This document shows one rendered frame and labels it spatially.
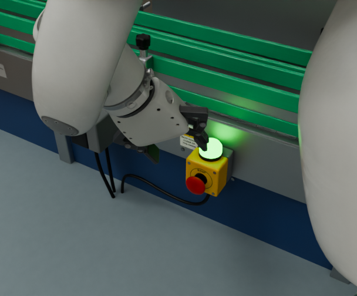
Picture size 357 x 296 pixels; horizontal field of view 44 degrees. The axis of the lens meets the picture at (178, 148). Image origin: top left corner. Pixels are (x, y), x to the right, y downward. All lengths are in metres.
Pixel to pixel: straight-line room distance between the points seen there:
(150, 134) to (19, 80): 0.56
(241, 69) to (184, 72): 0.11
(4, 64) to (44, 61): 0.72
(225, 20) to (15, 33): 0.50
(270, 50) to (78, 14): 0.57
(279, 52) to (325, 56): 0.70
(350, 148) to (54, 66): 0.32
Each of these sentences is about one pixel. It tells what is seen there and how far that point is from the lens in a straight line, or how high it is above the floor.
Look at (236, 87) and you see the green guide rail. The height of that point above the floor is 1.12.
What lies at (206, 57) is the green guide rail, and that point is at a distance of 0.89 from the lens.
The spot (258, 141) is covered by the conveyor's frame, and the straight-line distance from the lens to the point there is 0.82.
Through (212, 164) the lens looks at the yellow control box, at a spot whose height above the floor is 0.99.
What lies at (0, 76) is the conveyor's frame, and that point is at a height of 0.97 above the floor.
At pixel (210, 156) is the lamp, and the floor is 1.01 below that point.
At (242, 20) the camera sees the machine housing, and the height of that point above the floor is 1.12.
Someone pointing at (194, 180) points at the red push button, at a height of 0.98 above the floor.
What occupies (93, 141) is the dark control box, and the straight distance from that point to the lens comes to 0.95.
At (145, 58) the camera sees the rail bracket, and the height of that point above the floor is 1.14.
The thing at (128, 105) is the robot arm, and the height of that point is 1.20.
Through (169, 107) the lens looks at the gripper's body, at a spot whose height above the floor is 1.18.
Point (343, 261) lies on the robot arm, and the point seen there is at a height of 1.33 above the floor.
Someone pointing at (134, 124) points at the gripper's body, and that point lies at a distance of 0.66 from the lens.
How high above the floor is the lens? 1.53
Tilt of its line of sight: 39 degrees down
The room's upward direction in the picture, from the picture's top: straight up
